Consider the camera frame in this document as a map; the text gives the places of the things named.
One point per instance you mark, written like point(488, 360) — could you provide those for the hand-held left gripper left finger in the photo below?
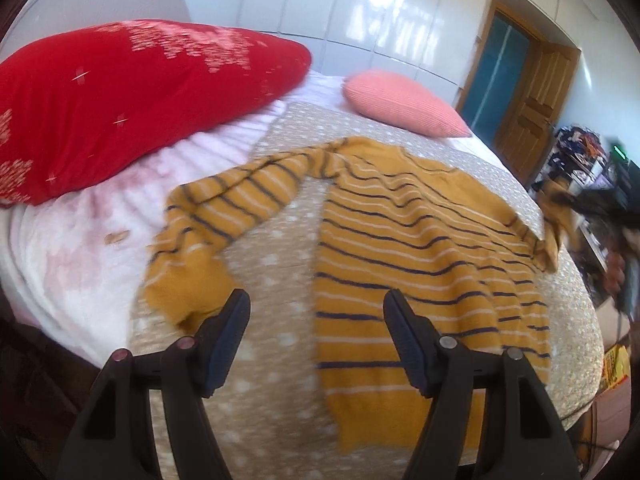
point(226, 345)

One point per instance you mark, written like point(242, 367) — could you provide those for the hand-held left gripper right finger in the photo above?
point(406, 345)

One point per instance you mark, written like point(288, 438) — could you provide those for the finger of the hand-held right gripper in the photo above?
point(562, 199)

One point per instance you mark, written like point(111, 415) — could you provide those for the yellow striped sweater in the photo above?
point(415, 260)

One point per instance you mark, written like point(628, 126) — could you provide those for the cluttered side table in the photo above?
point(577, 155)

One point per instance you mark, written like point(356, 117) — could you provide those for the brown wooden door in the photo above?
point(537, 105)

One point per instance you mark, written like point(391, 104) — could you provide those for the beige dotted blanket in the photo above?
point(280, 240)

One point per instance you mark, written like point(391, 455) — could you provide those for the small brown scrap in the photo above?
point(116, 236)

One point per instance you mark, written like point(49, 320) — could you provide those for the white pink fluffy blanket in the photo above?
point(75, 260)

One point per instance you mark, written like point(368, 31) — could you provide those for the yellow printed box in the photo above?
point(616, 367)

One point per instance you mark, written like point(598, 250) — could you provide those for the pink ribbed pillow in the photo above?
point(405, 102)

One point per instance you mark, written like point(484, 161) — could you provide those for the red patterned pillow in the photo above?
point(125, 100)

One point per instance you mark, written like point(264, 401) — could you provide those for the glossy white wardrobe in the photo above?
point(350, 5)

